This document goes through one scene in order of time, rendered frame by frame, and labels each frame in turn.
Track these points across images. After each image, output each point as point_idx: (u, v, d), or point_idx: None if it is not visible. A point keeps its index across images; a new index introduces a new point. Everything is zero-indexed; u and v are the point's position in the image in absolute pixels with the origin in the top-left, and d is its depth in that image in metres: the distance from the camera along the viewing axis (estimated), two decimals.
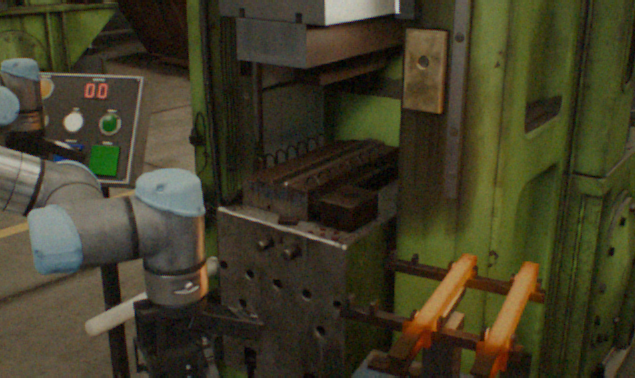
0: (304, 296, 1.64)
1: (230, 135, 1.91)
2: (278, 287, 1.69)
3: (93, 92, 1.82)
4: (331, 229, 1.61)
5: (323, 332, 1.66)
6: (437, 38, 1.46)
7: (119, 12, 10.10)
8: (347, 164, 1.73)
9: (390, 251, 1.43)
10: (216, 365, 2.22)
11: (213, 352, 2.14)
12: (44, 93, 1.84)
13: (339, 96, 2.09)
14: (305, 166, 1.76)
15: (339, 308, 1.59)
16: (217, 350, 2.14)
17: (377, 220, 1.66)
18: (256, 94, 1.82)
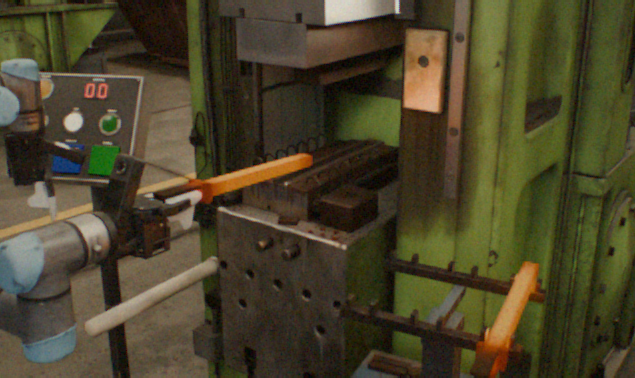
0: (304, 296, 1.64)
1: (230, 135, 1.91)
2: (278, 287, 1.69)
3: (93, 92, 1.82)
4: (331, 229, 1.61)
5: (323, 332, 1.66)
6: (437, 38, 1.46)
7: (119, 12, 10.10)
8: (347, 164, 1.73)
9: (390, 251, 1.43)
10: (216, 365, 2.22)
11: (213, 352, 2.14)
12: (44, 93, 1.84)
13: (339, 96, 2.09)
14: None
15: (339, 308, 1.59)
16: (217, 350, 2.14)
17: (377, 220, 1.66)
18: (256, 94, 1.82)
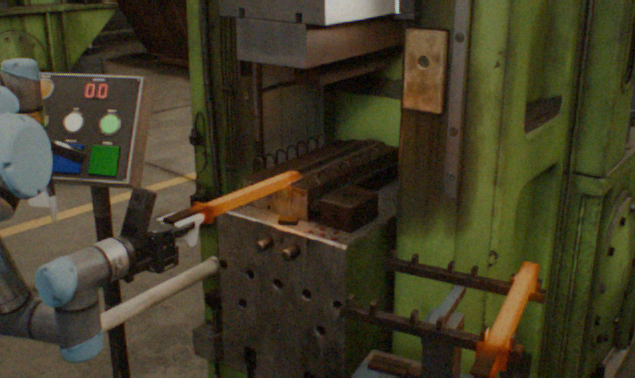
0: (304, 296, 1.64)
1: (230, 135, 1.91)
2: (278, 287, 1.69)
3: (93, 92, 1.82)
4: (331, 229, 1.61)
5: (323, 332, 1.66)
6: (437, 38, 1.46)
7: (119, 12, 10.10)
8: (347, 164, 1.73)
9: (390, 251, 1.43)
10: (216, 365, 2.22)
11: (213, 352, 2.14)
12: (44, 93, 1.84)
13: (339, 96, 2.09)
14: (305, 166, 1.76)
15: (339, 308, 1.59)
16: (217, 350, 2.14)
17: (377, 220, 1.66)
18: (256, 94, 1.82)
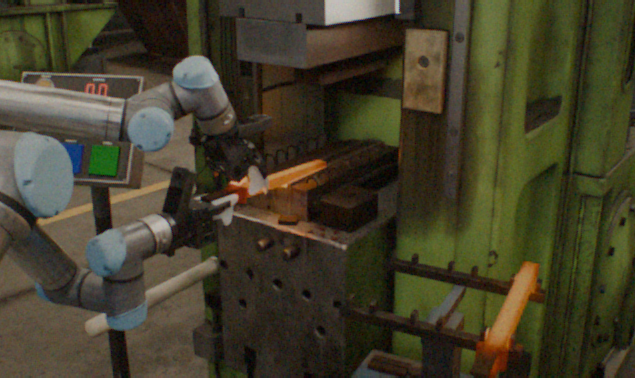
0: (304, 296, 1.64)
1: None
2: (278, 287, 1.69)
3: (93, 92, 1.82)
4: (331, 229, 1.61)
5: (323, 332, 1.66)
6: (437, 38, 1.46)
7: (119, 12, 10.10)
8: (347, 164, 1.73)
9: (390, 251, 1.43)
10: (216, 365, 2.22)
11: (213, 352, 2.14)
12: None
13: (339, 96, 2.09)
14: None
15: (339, 308, 1.59)
16: (217, 350, 2.14)
17: (377, 220, 1.66)
18: (256, 94, 1.82)
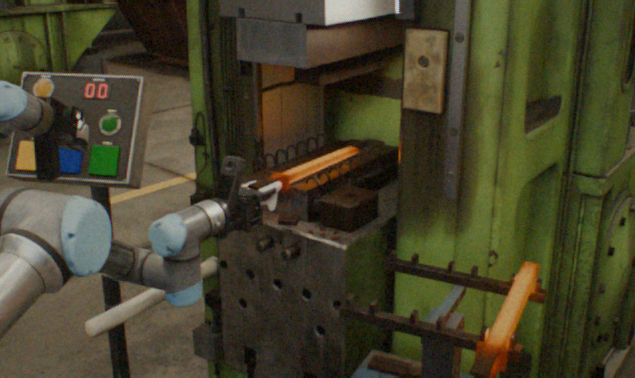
0: (304, 296, 1.64)
1: (230, 135, 1.91)
2: (278, 287, 1.69)
3: (93, 92, 1.82)
4: (331, 229, 1.61)
5: (323, 332, 1.66)
6: (437, 38, 1.46)
7: (119, 12, 10.10)
8: (347, 164, 1.73)
9: (390, 251, 1.43)
10: (216, 365, 2.22)
11: (213, 352, 2.14)
12: (44, 93, 1.84)
13: (339, 96, 2.09)
14: None
15: (339, 308, 1.59)
16: (217, 350, 2.14)
17: (377, 220, 1.66)
18: (256, 94, 1.82)
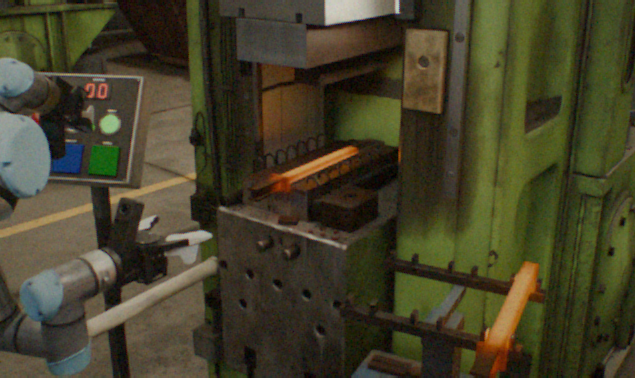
0: (304, 296, 1.64)
1: (230, 135, 1.91)
2: (278, 287, 1.69)
3: (93, 92, 1.82)
4: (331, 229, 1.61)
5: (323, 332, 1.66)
6: (437, 38, 1.46)
7: (119, 12, 10.10)
8: (347, 164, 1.73)
9: (390, 251, 1.43)
10: (216, 365, 2.22)
11: (213, 352, 2.14)
12: None
13: (339, 96, 2.09)
14: None
15: (339, 308, 1.59)
16: (217, 350, 2.14)
17: (377, 220, 1.66)
18: (256, 94, 1.82)
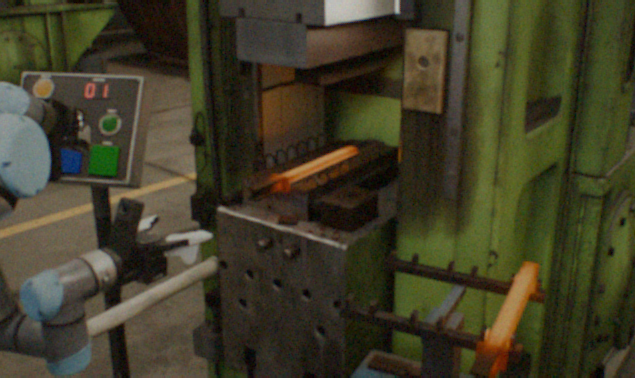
0: (304, 296, 1.64)
1: (230, 135, 1.91)
2: (278, 287, 1.69)
3: (93, 92, 1.82)
4: (331, 229, 1.61)
5: (323, 332, 1.66)
6: (437, 38, 1.46)
7: (119, 12, 10.10)
8: (347, 164, 1.73)
9: (390, 251, 1.43)
10: (216, 365, 2.22)
11: (213, 352, 2.14)
12: (44, 93, 1.84)
13: (339, 96, 2.09)
14: None
15: (339, 308, 1.59)
16: (217, 350, 2.14)
17: (377, 220, 1.66)
18: (256, 94, 1.82)
